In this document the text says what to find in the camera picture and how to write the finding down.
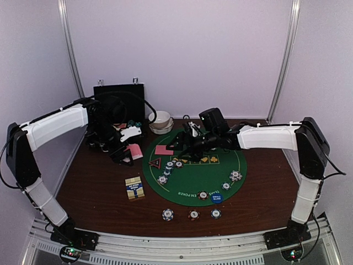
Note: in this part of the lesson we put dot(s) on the single blue chip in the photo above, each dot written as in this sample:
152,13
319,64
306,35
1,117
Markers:
226,186

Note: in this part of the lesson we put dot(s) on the red playing card deck case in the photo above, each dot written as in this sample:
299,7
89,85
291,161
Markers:
121,126

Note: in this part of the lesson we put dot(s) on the dark blue green chip stack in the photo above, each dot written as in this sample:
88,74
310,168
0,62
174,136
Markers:
216,213

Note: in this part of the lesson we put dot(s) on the blue small blind button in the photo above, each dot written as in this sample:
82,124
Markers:
217,198

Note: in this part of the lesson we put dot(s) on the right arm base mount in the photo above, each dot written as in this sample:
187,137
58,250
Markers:
293,233

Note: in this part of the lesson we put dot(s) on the pink backed card deck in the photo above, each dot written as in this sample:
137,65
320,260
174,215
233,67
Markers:
135,150

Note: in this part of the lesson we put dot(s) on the green round poker mat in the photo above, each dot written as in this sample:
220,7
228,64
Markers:
206,175

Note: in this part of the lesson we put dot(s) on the aluminium front rail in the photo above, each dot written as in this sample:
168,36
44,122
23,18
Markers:
249,248

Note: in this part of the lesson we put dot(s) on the white ceramic bowl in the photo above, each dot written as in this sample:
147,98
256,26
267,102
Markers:
161,120

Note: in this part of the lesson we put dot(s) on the black poker chip case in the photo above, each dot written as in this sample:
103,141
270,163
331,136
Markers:
121,102

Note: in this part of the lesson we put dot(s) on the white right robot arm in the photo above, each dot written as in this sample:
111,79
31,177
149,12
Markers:
302,143

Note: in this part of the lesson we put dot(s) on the gold card box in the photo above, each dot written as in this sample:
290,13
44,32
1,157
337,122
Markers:
134,188

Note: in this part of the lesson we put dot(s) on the blue white chip stack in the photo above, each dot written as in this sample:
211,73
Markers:
167,214

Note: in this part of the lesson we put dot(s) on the dealt red card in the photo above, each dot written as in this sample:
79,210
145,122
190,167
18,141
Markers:
162,150

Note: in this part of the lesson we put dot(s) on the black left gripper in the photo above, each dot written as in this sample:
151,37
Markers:
117,157

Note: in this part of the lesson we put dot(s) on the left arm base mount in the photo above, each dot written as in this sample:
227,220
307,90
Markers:
68,234

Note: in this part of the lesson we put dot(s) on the triangular black red all-in marker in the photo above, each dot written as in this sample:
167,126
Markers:
156,163

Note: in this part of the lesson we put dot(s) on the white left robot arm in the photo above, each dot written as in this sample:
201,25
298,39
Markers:
24,140

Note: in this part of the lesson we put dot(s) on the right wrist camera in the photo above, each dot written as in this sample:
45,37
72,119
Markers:
213,120

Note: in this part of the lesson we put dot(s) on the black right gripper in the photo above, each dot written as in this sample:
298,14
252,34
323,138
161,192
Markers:
181,136

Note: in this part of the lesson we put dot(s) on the white scalloped dish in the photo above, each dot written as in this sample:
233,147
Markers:
164,130

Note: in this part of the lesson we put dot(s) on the aluminium frame post left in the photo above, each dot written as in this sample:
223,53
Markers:
62,8

